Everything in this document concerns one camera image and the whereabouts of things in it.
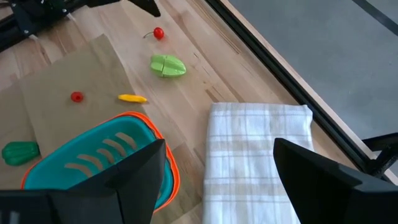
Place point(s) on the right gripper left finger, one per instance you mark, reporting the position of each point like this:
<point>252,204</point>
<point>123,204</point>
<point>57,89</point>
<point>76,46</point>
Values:
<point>140,186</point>

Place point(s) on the bright red toy cherry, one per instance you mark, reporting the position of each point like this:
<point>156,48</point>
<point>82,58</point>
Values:
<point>158,33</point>

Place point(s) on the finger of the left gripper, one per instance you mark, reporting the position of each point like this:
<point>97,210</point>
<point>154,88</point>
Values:
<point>154,7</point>
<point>140,3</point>

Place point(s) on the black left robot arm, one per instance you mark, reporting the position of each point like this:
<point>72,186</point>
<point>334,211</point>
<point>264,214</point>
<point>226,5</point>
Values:
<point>37,12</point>

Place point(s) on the white plaid towel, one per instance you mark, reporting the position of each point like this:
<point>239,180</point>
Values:
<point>242,155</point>

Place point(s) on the red toy raspberry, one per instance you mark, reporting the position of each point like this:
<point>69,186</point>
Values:
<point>77,96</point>

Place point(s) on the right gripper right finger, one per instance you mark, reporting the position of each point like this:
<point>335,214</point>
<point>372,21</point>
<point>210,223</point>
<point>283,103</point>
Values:
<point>311,186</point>

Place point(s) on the yellow toy pepper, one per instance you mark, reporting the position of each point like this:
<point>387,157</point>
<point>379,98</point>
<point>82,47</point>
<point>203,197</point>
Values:
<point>132,98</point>

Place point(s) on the dark green toy bell pepper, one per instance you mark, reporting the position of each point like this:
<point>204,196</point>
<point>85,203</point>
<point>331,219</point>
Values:
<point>20,153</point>

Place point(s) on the light green toy lettuce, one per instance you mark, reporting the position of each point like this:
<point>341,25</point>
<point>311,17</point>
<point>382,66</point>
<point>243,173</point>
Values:
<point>168,66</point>

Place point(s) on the tan cloth mat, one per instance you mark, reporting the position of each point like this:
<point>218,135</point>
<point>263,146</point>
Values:
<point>62,71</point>

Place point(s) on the teal basket orange rim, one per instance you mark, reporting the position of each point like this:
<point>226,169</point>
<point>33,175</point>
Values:
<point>46,177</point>

